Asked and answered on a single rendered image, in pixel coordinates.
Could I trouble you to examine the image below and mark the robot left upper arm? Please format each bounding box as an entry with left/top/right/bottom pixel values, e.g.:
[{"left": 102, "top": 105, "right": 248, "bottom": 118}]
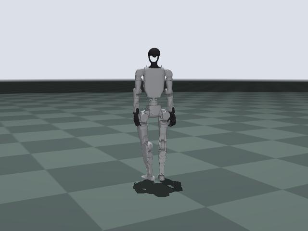
[{"left": 135, "top": 68, "right": 145, "bottom": 95}]

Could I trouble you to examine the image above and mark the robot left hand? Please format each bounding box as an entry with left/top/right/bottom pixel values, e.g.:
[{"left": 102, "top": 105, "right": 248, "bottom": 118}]
[{"left": 133, "top": 108, "right": 141, "bottom": 126}]

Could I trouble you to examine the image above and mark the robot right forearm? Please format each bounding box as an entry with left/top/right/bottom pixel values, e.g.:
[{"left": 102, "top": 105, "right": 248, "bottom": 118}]
[{"left": 167, "top": 92, "right": 174, "bottom": 112}]

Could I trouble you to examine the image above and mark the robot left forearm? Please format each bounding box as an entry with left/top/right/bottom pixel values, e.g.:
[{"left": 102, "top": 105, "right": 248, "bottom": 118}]
[{"left": 133, "top": 88, "right": 140, "bottom": 113}]

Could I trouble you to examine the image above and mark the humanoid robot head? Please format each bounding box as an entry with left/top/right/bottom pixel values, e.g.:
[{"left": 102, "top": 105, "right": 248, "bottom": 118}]
[{"left": 148, "top": 48, "right": 160, "bottom": 68}]

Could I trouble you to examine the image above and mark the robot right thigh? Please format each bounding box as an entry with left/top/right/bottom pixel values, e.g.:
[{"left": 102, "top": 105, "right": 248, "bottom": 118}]
[{"left": 158, "top": 109, "right": 170, "bottom": 150}]

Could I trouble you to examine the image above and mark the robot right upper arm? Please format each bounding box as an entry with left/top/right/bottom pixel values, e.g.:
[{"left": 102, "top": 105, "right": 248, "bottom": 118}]
[{"left": 164, "top": 69, "right": 173, "bottom": 95}]

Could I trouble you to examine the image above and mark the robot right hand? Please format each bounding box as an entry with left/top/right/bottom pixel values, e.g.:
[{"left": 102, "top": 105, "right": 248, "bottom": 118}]
[{"left": 167, "top": 107, "right": 176, "bottom": 127}]

